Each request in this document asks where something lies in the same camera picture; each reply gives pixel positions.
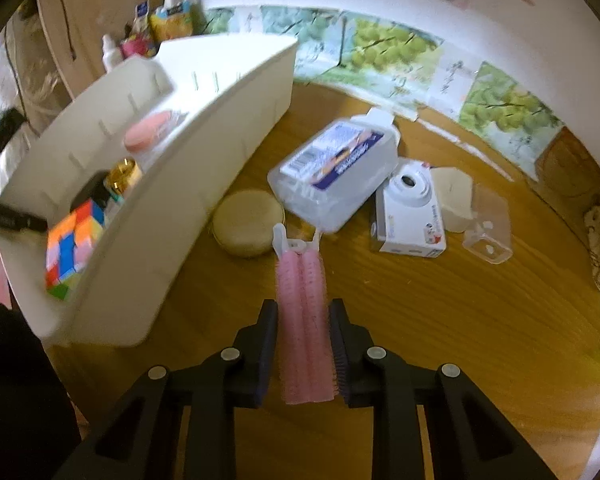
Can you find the white toy camera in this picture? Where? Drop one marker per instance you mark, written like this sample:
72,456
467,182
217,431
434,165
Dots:
410,210

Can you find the wooden shelf unit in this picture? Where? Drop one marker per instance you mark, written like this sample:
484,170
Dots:
95,10

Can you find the white spray bottle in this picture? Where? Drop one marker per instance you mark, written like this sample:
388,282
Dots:
111,55

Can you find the grape print cardboard sheet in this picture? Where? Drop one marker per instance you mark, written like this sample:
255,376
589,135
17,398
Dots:
380,45

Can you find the clear plastic case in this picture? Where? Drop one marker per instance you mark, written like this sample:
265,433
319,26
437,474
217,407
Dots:
490,230

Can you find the white lace curtain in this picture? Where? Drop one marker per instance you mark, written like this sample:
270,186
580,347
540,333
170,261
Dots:
35,85

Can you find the clear plastic box with label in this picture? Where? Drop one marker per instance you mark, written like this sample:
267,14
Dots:
330,170

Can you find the black plug adapter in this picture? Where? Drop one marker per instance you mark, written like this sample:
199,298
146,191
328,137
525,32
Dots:
92,190

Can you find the round beige compact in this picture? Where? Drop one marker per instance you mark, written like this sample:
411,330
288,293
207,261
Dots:
245,222

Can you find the pink round sponge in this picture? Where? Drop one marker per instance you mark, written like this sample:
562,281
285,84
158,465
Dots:
147,132

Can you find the person's dark clothing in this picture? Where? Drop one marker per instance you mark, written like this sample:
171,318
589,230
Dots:
20,400

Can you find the gold cap dark bottle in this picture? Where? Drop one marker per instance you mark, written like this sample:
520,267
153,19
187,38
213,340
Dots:
122,175

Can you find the pink hair roller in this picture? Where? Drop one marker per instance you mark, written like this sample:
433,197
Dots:
302,320

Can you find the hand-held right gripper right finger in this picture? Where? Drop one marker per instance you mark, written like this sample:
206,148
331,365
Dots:
339,355

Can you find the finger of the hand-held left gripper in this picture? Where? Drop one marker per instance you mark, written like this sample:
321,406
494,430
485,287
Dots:
2,132
10,219

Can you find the cream makeup sponge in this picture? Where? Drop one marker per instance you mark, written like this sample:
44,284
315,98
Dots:
452,195

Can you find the white plastic tray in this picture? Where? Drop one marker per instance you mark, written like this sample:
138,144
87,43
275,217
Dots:
220,160

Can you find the yellow juice carton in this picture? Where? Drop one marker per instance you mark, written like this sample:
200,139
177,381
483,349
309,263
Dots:
172,22

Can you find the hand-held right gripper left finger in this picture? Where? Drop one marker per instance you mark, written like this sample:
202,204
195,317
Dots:
267,350

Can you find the brown cardboard sheet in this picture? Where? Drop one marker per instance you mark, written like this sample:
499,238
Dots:
570,165

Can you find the colourful puzzle cube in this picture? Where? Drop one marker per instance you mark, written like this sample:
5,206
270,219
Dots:
72,250

